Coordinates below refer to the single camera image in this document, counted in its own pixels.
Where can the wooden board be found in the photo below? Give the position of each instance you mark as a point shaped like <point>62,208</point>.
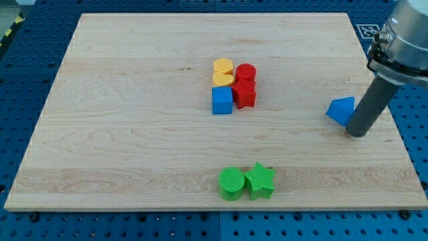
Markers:
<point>128,125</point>

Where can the blue triangle block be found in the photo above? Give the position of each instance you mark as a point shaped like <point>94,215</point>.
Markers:
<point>341,110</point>

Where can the yellow hexagon block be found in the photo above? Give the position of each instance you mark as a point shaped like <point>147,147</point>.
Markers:
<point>223,65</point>

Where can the red cylinder block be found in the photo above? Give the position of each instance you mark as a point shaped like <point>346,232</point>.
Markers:
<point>245,72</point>

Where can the red star block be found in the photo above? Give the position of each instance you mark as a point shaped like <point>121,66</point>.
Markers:
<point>244,94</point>

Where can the white fiducial marker tag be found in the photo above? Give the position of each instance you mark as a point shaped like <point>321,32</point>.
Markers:
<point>367,30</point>

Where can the green cylinder block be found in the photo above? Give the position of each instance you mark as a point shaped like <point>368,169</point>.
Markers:
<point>231,183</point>

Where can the green star block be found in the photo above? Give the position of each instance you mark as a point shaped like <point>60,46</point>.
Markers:
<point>259,181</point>

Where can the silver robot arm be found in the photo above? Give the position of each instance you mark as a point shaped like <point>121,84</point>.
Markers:
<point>397,56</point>

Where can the blue cube block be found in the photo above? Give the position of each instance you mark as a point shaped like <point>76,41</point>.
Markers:
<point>222,100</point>

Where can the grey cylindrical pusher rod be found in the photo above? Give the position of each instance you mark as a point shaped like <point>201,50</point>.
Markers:
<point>372,104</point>

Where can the yellow heart block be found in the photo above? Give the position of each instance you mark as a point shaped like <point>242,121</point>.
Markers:
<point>220,79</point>

